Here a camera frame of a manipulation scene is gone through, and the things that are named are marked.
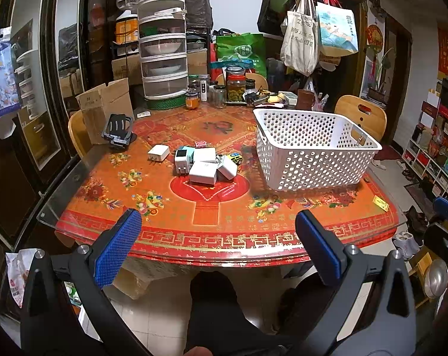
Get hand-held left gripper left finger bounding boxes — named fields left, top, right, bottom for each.
left=20, top=208, right=161, bottom=356

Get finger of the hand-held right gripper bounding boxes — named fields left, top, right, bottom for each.
left=432, top=196, right=448, bottom=225

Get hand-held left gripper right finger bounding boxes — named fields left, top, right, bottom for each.
left=283, top=209, right=418, bottom=356

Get white perforated plastic basket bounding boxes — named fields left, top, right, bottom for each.
left=253, top=108, right=383, bottom=191

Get white pronged wall charger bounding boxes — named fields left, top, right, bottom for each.
left=147, top=144, right=170, bottom=164

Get white charger black ports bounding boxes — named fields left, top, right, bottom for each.
left=189, top=161, right=219, bottom=185

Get cream cube charger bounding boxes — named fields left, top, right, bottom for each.
left=216, top=156, right=238, bottom=183

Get white cube charger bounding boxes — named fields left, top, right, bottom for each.
left=192, top=147, right=218, bottom=164

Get metal basin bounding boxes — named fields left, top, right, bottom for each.
left=424, top=258, right=448, bottom=299

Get pair of grey slippers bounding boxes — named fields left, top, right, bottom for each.
left=392, top=231, right=421, bottom=260

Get white cubby shelf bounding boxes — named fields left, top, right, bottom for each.
left=402, top=78, right=448, bottom=203

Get red patterned tablecloth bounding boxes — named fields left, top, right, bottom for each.
left=55, top=102, right=400, bottom=268

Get white plastic bag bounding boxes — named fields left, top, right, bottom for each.
left=5, top=248, right=37, bottom=309

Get dark wooden cabinet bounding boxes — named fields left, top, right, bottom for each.
left=0, top=0, right=130, bottom=327

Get black phone holder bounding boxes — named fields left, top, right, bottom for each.
left=101, top=114, right=137, bottom=150

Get person's black trouser leg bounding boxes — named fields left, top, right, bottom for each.
left=187, top=271, right=295, bottom=356

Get wooden chair with slotted back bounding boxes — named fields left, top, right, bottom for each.
left=334, top=95, right=388, bottom=143

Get dark wooden door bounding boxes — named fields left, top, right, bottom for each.
left=384, top=14, right=413, bottom=145

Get folded cardboard box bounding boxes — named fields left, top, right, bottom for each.
left=76, top=78, right=135, bottom=145

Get potted plant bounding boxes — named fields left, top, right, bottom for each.
left=366, top=46, right=394, bottom=105

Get brown ceramic mug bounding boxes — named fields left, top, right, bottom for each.
left=297, top=89, right=315, bottom=111

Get green plastic basket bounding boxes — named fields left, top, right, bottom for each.
left=146, top=93, right=189, bottom=111

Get brown cardboard box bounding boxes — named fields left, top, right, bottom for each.
left=111, top=54, right=143, bottom=86

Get empty glass jar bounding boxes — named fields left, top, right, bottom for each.
left=213, top=85, right=227, bottom=109

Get large pickle jar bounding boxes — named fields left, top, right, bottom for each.
left=225, top=66, right=247, bottom=104

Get stacked white food cover tower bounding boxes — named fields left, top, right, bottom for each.
left=137, top=0, right=189, bottom=101

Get blue printed tote bag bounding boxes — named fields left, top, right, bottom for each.
left=315, top=2, right=359, bottom=57

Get green shopping bag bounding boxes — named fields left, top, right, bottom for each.
left=215, top=33, right=268, bottom=78

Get black hanging bag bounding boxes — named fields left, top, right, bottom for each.
left=257, top=0, right=284, bottom=38

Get black plastic bag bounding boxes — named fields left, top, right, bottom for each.
left=172, top=0, right=213, bottom=30

